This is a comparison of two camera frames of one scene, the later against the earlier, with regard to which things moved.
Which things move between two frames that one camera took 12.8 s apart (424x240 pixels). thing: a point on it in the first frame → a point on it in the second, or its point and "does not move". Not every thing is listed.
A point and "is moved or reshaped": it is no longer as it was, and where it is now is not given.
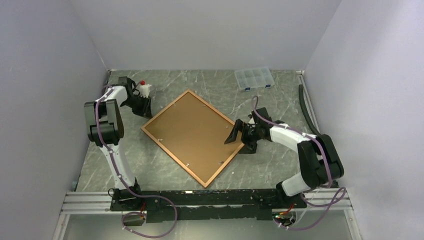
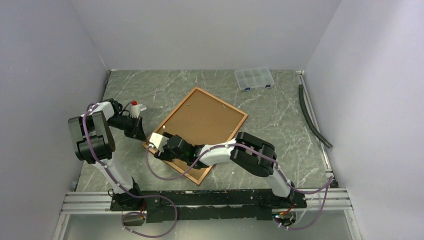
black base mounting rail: [167, 206] does not move
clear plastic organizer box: [253, 79] does not move
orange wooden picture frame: [194, 133] is moved or reshaped
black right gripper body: [250, 135] → [167, 154]
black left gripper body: [140, 105] → [130, 125]
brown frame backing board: [195, 134] is moved or reshaped
